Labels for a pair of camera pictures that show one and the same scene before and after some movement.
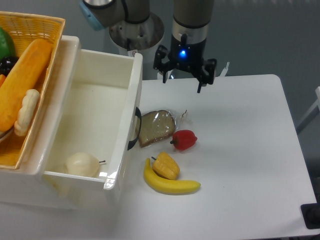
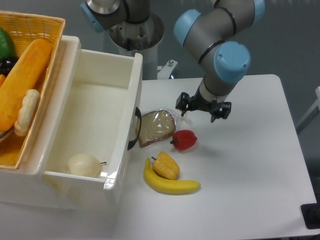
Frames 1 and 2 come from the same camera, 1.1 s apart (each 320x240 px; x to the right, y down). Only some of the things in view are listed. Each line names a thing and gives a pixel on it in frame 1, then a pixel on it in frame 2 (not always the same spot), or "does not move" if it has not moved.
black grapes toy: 7,63 does not move
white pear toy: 82,164 does not move
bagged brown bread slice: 157,125 does not move
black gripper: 186,55 -> 219,109
